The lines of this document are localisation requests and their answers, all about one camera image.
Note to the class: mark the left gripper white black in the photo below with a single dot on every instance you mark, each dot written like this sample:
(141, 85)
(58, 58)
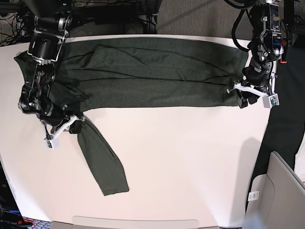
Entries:
(249, 94)

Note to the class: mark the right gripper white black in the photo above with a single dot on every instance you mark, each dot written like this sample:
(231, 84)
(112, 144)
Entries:
(73, 125)

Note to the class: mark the dark green long-sleeve shirt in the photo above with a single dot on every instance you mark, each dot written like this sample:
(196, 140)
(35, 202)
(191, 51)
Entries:
(136, 73)

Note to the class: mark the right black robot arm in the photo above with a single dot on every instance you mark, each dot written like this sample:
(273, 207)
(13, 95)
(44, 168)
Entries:
(52, 23)

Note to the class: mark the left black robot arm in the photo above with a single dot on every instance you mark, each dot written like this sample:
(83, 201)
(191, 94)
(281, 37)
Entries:
(266, 47)

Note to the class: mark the red black table clamp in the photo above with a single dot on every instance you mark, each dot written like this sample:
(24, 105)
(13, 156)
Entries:
(286, 43)

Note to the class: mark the white barcode label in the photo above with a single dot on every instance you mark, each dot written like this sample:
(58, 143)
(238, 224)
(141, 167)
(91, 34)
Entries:
(254, 195)

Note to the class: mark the beige plastic bin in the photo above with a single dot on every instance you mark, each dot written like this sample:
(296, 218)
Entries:
(281, 203)

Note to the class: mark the red clamp lower left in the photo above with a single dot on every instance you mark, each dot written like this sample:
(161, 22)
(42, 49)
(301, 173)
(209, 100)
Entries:
(26, 223)

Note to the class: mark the black box under table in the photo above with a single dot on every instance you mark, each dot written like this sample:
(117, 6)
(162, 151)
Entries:
(113, 15)

